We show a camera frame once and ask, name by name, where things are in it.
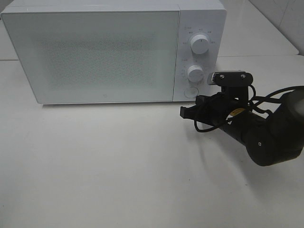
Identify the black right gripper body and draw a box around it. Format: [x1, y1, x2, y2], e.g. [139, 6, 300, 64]
[199, 94, 252, 140]

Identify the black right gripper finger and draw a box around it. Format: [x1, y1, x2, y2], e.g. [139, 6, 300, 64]
[180, 105, 202, 120]
[196, 95, 214, 106]

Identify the round door release button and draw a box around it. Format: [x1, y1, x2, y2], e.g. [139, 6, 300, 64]
[184, 87, 199, 98]

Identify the white microwave knob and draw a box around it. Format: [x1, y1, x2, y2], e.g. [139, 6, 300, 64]
[190, 33, 210, 55]
[187, 65, 204, 83]

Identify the white microwave door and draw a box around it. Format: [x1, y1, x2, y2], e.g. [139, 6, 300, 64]
[2, 11, 179, 104]

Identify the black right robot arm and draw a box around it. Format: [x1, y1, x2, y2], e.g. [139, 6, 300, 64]
[180, 86, 304, 166]

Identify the white adjacent table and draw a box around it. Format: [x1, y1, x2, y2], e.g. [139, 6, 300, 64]
[218, 0, 299, 57]

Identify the white microwave oven body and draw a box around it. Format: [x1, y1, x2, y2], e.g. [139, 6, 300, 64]
[0, 0, 227, 102]

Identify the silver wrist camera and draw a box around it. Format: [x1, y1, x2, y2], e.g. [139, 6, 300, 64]
[207, 71, 253, 102]

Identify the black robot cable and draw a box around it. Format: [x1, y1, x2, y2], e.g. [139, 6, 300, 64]
[193, 85, 304, 133]

